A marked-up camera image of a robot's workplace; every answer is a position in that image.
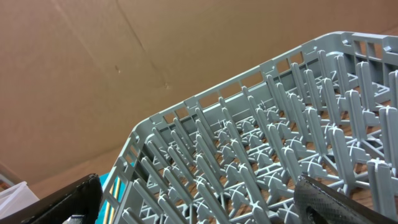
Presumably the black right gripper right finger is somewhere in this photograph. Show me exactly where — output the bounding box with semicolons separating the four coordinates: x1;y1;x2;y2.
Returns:
294;175;397;224

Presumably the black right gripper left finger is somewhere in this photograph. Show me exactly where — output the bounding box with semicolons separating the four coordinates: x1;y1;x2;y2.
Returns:
1;173;103;224

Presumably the grey dishwasher rack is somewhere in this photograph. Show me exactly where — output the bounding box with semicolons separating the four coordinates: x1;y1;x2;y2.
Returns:
101;32;397;223

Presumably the wooden chopstick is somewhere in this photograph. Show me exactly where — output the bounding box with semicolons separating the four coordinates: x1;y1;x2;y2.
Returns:
103;184;114;224
108;177;121;224

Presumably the teal plastic tray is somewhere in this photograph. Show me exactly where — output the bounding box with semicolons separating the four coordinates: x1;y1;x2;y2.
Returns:
95;172;127;224

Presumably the clear plastic bin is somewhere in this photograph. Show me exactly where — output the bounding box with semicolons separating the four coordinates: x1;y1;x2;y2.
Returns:
0;182;40;219

